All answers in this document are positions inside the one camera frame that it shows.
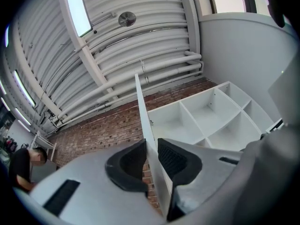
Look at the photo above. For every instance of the long ceiling light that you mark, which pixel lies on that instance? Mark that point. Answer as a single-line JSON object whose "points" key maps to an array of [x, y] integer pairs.
{"points": [[77, 10], [23, 88], [23, 120]]}

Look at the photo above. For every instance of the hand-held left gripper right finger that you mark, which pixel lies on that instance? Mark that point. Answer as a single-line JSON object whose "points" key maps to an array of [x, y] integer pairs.
{"points": [[187, 170]]}

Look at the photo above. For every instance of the white metal bunk frame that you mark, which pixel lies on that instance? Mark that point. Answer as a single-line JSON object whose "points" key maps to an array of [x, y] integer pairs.
{"points": [[43, 140]]}

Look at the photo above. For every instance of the grey partition board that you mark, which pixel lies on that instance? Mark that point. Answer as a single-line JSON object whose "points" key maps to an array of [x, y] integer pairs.
{"points": [[44, 171]]}

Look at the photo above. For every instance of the bundle of white ceiling pipes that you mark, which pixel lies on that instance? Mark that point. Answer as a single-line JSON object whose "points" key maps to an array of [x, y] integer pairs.
{"points": [[150, 68]]}

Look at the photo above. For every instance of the white shelf cabinet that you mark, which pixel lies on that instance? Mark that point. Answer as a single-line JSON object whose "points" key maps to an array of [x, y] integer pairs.
{"points": [[211, 116]]}

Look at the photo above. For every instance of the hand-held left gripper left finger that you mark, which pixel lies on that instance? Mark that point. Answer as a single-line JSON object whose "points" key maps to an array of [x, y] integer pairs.
{"points": [[93, 172]]}

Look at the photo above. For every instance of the round metal ceiling fixture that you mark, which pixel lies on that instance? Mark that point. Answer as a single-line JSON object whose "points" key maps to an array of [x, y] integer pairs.
{"points": [[126, 19]]}

